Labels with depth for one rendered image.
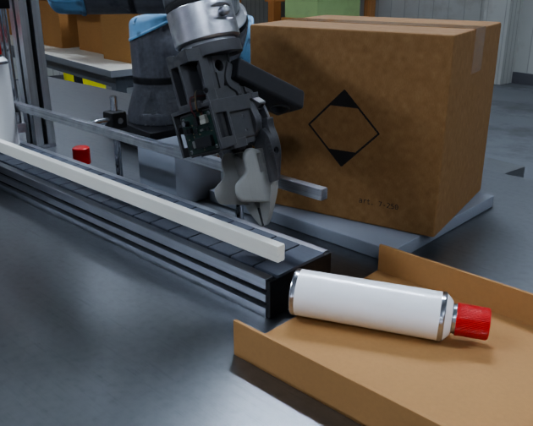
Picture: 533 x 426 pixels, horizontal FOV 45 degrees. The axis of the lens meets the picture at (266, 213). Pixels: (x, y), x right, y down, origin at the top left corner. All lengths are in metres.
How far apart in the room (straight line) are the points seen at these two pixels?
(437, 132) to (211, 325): 0.38
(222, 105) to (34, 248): 0.39
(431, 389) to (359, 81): 0.44
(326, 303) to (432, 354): 0.12
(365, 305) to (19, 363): 0.35
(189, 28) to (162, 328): 0.32
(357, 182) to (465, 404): 0.41
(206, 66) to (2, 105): 0.62
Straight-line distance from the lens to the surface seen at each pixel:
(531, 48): 7.65
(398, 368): 0.65
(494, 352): 0.70
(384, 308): 0.67
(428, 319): 0.67
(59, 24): 3.81
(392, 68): 0.87
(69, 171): 1.01
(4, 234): 1.02
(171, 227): 0.84
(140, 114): 1.42
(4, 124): 1.27
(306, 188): 0.74
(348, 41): 0.89
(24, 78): 1.45
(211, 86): 0.71
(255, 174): 0.72
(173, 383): 0.63
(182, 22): 0.72
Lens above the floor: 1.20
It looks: 21 degrees down
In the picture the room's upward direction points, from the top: straight up
